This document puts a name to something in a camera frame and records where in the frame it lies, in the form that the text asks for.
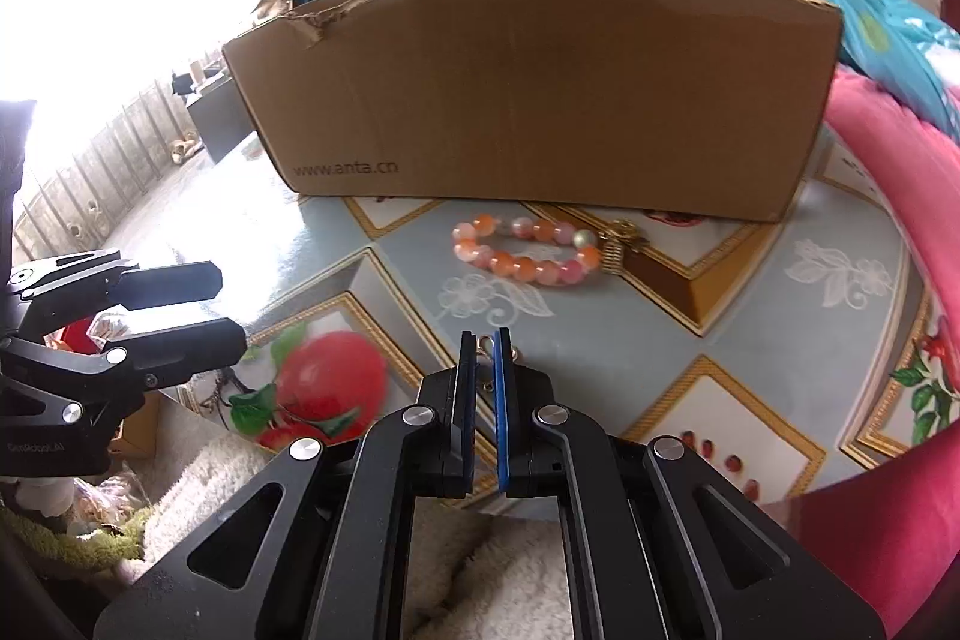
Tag pink blanket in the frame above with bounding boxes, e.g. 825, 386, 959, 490
757, 67, 958, 638

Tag blue floral quilt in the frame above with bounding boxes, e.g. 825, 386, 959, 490
825, 0, 958, 140

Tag brown cardboard box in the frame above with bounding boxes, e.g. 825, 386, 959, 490
223, 0, 843, 223

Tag floral patterned tablecloth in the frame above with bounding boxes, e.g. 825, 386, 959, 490
110, 140, 958, 502

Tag grey side cabinet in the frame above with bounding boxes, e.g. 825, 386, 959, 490
187, 74, 254, 163

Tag white radiator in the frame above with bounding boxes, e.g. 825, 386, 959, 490
11, 85, 202, 265

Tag gold brooch with chain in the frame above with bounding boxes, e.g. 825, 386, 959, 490
601, 220, 646, 276

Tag white fluffy cloth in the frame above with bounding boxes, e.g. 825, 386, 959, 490
116, 434, 574, 638

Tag orange pink bead bracelet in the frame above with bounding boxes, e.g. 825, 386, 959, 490
451, 212, 605, 288

